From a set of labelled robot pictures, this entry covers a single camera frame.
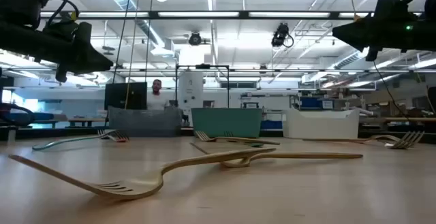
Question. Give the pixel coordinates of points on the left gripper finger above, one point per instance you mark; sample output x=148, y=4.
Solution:
x=85, y=43
x=88, y=68

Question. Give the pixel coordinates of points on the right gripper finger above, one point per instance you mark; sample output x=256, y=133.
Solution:
x=359, y=41
x=357, y=28

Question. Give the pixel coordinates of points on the black monitor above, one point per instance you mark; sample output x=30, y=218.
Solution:
x=117, y=96

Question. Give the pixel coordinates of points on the background work table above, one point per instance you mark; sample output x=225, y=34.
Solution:
x=85, y=120

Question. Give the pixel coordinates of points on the overhead light bar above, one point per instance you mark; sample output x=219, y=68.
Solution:
x=153, y=14

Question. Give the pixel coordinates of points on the person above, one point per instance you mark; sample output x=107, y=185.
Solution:
x=157, y=101

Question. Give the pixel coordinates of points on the grey plastic bin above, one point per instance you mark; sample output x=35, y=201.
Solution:
x=143, y=122

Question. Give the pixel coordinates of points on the blue storage bin white label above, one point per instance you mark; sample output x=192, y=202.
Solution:
x=311, y=103

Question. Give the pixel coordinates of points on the wooden workbench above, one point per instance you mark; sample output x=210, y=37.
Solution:
x=402, y=119

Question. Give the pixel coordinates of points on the white plastic bin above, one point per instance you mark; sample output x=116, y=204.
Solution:
x=320, y=125

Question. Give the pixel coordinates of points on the white cylindrical tank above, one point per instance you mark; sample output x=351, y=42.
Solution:
x=190, y=88

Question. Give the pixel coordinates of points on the black round ceiling lamp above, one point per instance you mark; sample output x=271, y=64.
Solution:
x=195, y=39

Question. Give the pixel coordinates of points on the blue storage box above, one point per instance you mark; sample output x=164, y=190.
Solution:
x=270, y=124

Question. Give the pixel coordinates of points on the teal plastic bin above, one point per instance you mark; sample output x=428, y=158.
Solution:
x=225, y=122

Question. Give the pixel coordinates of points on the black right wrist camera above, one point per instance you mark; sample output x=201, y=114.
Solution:
x=398, y=2

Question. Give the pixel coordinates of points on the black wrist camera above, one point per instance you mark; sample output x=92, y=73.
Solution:
x=398, y=2
x=20, y=2

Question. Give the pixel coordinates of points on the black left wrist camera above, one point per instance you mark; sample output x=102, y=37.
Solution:
x=20, y=2

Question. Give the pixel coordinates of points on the black ceiling camera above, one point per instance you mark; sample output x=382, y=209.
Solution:
x=280, y=35

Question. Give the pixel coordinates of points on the black table frame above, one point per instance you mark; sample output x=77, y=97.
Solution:
x=41, y=132

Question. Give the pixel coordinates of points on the black metal gantry frame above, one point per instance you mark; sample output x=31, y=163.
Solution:
x=202, y=66

